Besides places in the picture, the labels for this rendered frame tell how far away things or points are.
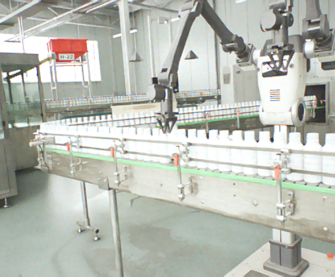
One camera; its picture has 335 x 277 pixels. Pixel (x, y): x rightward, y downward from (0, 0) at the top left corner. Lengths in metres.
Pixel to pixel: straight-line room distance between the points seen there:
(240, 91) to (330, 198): 6.65
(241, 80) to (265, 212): 6.58
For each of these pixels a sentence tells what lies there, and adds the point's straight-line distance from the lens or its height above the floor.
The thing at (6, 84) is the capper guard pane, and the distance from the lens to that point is 6.80.
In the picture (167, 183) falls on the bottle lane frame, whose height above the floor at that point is 0.92.
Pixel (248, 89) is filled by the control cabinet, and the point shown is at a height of 1.32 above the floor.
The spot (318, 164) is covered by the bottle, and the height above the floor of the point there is 1.07.
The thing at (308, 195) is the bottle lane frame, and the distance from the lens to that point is 1.19.
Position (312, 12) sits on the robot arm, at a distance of 1.74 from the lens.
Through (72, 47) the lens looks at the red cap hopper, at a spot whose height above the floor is 2.61.
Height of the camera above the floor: 1.33
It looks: 8 degrees down
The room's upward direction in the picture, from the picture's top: 4 degrees counter-clockwise
